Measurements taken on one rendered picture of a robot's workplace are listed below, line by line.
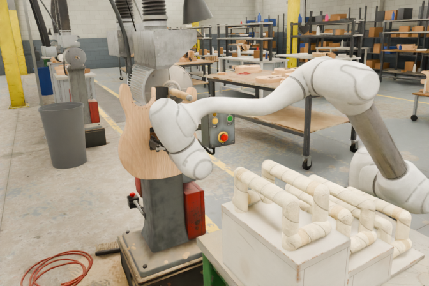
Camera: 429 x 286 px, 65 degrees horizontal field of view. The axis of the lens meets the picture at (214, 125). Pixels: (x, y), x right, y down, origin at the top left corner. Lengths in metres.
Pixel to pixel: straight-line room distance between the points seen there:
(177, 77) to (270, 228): 1.04
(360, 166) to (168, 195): 1.02
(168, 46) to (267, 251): 0.85
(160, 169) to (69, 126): 2.82
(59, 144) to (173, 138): 3.30
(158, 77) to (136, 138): 0.34
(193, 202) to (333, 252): 1.38
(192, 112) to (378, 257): 0.64
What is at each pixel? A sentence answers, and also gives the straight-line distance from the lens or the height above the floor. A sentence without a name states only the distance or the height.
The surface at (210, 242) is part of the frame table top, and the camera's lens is 1.03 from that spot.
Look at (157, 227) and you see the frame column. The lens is 2.04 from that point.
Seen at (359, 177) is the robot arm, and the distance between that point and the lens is 1.68.
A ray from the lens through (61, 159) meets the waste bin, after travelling 4.37.
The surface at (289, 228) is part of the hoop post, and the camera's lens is 0.69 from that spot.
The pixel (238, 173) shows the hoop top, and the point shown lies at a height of 1.20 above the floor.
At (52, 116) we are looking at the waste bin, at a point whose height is 0.65.
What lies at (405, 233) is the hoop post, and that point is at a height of 0.99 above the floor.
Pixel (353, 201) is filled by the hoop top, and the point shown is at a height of 1.12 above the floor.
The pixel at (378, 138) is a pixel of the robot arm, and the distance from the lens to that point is 1.34.
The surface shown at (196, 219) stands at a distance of 2.10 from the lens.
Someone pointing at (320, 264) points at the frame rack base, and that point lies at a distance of 0.73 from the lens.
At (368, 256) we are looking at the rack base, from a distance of 0.88.
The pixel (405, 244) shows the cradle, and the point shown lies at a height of 0.97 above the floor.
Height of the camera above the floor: 1.52
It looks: 16 degrees down
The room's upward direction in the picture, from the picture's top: 2 degrees counter-clockwise
